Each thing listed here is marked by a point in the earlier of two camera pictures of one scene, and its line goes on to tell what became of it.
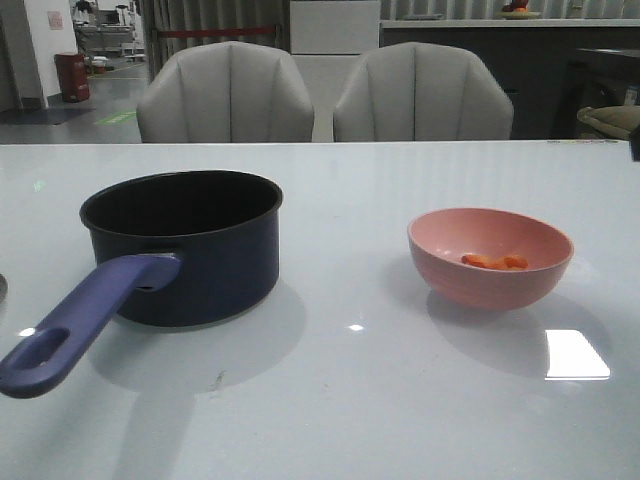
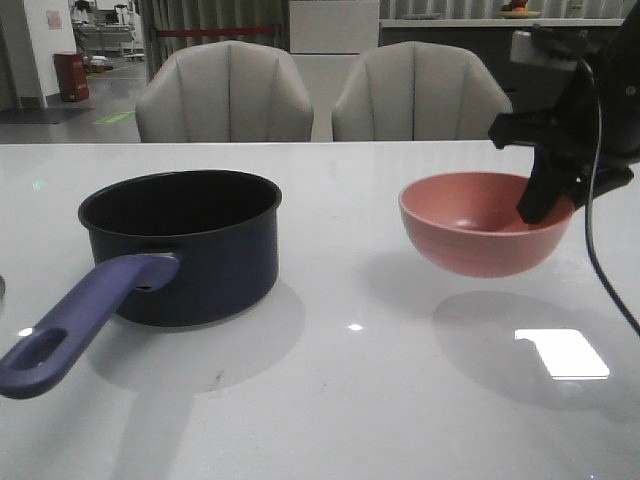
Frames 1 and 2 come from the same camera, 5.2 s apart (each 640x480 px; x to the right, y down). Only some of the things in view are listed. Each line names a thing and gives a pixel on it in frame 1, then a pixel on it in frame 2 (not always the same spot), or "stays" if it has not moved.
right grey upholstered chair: (422, 91) stays
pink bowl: (439, 239) → (469, 223)
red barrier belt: (212, 31) stays
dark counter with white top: (552, 68) stays
